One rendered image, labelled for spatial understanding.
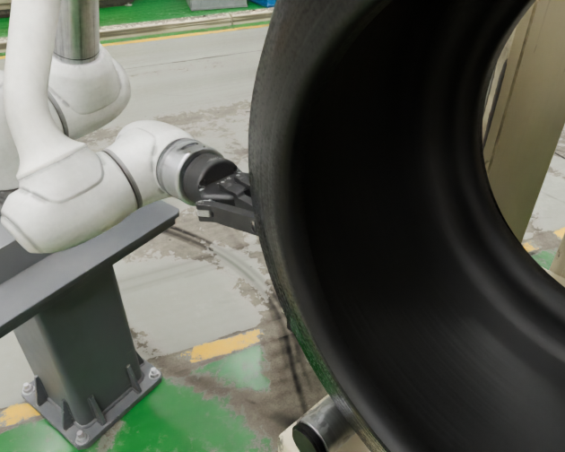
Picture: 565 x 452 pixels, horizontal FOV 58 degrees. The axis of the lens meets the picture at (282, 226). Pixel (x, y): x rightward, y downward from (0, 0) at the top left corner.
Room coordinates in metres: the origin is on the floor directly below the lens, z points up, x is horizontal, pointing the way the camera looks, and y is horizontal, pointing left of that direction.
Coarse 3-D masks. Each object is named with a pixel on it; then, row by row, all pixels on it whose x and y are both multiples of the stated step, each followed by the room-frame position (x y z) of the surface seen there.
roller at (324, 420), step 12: (324, 408) 0.30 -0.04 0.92; (336, 408) 0.30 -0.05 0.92; (300, 420) 0.29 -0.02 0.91; (312, 420) 0.29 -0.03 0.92; (324, 420) 0.29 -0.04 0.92; (336, 420) 0.29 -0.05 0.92; (300, 432) 0.27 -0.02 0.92; (312, 432) 0.27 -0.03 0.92; (324, 432) 0.27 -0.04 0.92; (336, 432) 0.28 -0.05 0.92; (348, 432) 0.28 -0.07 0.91; (300, 444) 0.27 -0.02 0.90; (312, 444) 0.26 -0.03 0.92; (324, 444) 0.26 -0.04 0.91; (336, 444) 0.27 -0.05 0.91
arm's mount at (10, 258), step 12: (0, 216) 0.89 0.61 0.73; (0, 228) 0.85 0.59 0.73; (0, 240) 0.81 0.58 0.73; (12, 240) 0.81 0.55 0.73; (0, 252) 0.79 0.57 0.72; (12, 252) 0.80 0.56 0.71; (24, 252) 0.82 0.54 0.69; (0, 264) 0.78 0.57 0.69; (12, 264) 0.79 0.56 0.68; (24, 264) 0.81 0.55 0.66; (0, 276) 0.77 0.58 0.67; (12, 276) 0.79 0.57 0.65
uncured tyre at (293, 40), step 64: (320, 0) 0.30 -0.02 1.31; (384, 0) 0.28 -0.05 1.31; (448, 0) 0.51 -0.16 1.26; (512, 0) 0.49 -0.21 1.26; (320, 64) 0.30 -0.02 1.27; (384, 64) 0.50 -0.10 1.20; (448, 64) 0.52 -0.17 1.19; (256, 128) 0.35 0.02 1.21; (320, 128) 0.45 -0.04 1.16; (384, 128) 0.51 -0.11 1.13; (448, 128) 0.51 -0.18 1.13; (256, 192) 0.35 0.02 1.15; (320, 192) 0.43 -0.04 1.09; (384, 192) 0.49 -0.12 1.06; (448, 192) 0.50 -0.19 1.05; (320, 256) 0.40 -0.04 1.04; (384, 256) 0.44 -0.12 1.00; (448, 256) 0.46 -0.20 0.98; (512, 256) 0.44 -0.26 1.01; (320, 320) 0.30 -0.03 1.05; (384, 320) 0.38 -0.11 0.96; (448, 320) 0.40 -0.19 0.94; (512, 320) 0.40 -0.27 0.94; (384, 384) 0.32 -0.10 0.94; (448, 384) 0.33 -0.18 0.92; (512, 384) 0.34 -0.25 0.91; (384, 448) 0.23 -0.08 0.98; (448, 448) 0.26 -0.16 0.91; (512, 448) 0.26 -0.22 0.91
